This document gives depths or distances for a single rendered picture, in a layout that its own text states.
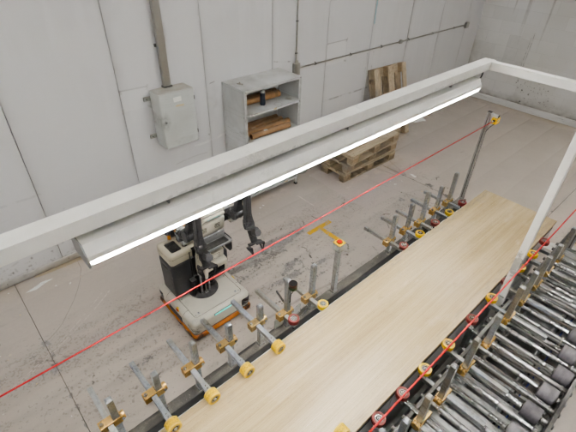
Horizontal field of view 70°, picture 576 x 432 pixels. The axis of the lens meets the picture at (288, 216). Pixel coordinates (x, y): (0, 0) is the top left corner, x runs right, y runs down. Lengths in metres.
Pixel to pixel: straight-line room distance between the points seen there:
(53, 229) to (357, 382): 1.97
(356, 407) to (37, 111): 3.56
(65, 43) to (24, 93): 0.55
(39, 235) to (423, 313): 2.53
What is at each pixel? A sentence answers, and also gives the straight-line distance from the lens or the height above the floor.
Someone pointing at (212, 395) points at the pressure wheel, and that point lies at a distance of 2.54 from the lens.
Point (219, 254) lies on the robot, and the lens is 3.51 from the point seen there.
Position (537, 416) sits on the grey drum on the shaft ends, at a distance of 3.03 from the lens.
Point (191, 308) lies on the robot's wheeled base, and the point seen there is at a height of 0.28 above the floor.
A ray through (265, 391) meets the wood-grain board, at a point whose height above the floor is 0.90.
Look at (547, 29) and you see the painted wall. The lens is 9.59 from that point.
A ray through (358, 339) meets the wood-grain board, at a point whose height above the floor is 0.90.
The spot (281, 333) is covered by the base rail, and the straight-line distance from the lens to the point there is 3.11.
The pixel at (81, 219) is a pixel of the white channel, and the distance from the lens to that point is 1.28.
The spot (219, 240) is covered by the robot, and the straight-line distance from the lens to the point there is 3.33.
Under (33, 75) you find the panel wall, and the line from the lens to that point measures 4.29.
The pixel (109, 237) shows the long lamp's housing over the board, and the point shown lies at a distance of 1.34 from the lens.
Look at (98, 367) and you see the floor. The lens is 4.07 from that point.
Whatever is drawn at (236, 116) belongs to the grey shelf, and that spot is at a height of 1.21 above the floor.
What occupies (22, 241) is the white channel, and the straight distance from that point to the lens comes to 1.27.
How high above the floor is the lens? 3.16
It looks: 37 degrees down
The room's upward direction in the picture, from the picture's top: 2 degrees clockwise
